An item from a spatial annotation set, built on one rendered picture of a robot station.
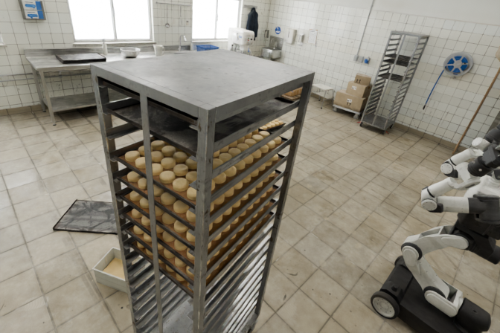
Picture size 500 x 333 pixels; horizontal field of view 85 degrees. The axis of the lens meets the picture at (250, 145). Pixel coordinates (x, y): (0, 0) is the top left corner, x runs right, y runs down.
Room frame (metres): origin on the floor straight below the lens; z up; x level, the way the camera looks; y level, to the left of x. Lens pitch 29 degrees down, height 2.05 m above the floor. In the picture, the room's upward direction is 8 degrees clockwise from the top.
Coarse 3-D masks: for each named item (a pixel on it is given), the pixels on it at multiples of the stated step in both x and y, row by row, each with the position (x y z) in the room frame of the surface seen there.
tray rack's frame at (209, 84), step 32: (96, 64) 0.82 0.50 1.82; (128, 64) 0.87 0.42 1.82; (160, 64) 0.92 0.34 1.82; (192, 64) 0.98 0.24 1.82; (224, 64) 1.04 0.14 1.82; (256, 64) 1.12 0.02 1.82; (96, 96) 0.81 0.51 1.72; (160, 96) 0.65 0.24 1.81; (192, 96) 0.65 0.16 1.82; (224, 96) 0.68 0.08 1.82; (256, 96) 0.75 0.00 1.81; (128, 288) 0.81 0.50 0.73; (160, 288) 0.69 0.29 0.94; (160, 320) 0.70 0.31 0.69; (192, 320) 1.00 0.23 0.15; (256, 320) 1.07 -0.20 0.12
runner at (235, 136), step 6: (288, 108) 1.03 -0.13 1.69; (294, 108) 1.08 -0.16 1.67; (270, 114) 0.90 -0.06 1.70; (276, 114) 0.94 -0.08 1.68; (282, 114) 0.99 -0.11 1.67; (258, 120) 0.84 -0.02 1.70; (264, 120) 0.87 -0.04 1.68; (270, 120) 0.91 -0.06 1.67; (246, 126) 0.78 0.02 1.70; (252, 126) 0.81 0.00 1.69; (258, 126) 0.84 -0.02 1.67; (234, 132) 0.72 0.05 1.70; (240, 132) 0.75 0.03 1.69; (246, 132) 0.78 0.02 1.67; (222, 138) 0.68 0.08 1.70; (228, 138) 0.70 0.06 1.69; (234, 138) 0.72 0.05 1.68; (216, 144) 0.65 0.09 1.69; (222, 144) 0.68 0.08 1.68; (228, 144) 0.70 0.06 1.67; (216, 150) 0.65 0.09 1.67; (192, 156) 0.61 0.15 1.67
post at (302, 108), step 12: (312, 72) 1.10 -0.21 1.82; (300, 108) 1.11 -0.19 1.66; (300, 120) 1.10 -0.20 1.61; (300, 132) 1.11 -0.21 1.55; (288, 156) 1.11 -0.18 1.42; (288, 168) 1.10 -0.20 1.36; (288, 180) 1.10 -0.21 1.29; (276, 216) 1.11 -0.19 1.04; (276, 228) 1.10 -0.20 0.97; (276, 240) 1.12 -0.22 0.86; (264, 276) 1.10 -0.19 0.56; (264, 288) 1.10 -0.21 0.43
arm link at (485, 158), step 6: (492, 150) 1.23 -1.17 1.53; (498, 150) 1.24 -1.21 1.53; (480, 156) 1.27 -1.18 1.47; (486, 156) 1.24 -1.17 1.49; (492, 156) 1.20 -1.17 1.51; (474, 162) 1.26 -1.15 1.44; (480, 162) 1.24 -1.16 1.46; (486, 162) 1.21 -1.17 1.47; (492, 162) 1.19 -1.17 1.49; (498, 162) 1.16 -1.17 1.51; (474, 168) 1.24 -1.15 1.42; (480, 168) 1.22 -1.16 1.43; (486, 168) 1.21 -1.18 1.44; (492, 168) 1.21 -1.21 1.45
